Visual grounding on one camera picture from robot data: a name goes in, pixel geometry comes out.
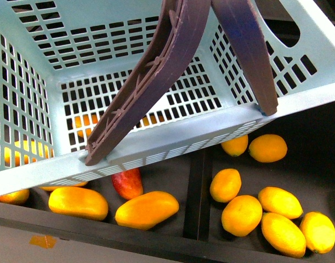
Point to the light blue plastic basket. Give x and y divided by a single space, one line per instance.
63 60

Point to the red mango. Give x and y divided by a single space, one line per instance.
128 183

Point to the yellow lemon under basket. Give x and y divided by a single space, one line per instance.
235 147

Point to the orange yellow mango centre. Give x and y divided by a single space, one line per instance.
146 211

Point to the yellow mango front left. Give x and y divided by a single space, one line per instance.
79 202

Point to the round yellow lemon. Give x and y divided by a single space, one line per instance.
241 215

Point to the yellow mango far left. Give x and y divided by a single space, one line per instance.
15 198

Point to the black shelf divider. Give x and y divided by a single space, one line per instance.
197 210

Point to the orange price label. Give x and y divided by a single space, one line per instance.
46 242

